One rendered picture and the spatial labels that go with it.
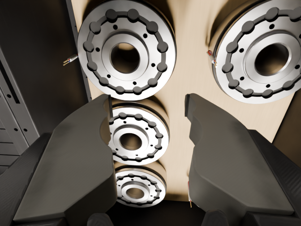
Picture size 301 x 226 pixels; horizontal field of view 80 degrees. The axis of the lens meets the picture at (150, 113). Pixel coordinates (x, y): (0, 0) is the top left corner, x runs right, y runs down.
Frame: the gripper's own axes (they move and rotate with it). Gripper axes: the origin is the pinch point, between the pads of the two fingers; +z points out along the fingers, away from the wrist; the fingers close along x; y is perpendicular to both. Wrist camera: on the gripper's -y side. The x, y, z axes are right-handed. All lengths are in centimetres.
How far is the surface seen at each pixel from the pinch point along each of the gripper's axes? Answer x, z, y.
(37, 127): -9.6, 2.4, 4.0
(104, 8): -3.8, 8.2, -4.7
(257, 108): 14.6, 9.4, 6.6
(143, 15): -0.3, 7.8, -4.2
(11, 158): -25.2, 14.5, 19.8
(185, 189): 7.2, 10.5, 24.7
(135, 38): -1.1, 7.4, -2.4
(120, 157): -3.8, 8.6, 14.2
